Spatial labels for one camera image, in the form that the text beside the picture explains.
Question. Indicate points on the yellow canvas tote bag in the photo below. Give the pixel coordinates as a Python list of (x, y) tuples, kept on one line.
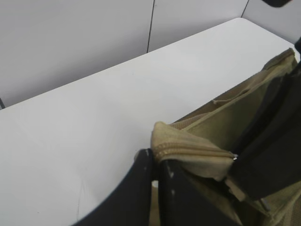
[(203, 143)]

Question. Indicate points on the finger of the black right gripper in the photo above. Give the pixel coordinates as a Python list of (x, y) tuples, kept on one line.
[(269, 150)]

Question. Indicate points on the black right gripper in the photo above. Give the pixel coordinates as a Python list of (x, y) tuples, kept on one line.
[(276, 3)]

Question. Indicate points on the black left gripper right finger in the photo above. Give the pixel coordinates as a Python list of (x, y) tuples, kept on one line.
[(187, 200)]

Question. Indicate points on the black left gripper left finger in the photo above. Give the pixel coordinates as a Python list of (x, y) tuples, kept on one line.
[(129, 204)]

